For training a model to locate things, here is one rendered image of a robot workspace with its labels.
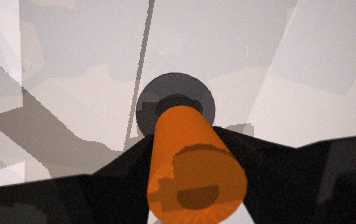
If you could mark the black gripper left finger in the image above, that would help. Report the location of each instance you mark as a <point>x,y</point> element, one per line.
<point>115,194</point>

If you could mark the orange knob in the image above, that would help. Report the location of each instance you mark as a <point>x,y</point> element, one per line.
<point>194,178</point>

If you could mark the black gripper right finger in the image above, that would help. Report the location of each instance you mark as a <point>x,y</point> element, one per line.
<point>289,185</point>

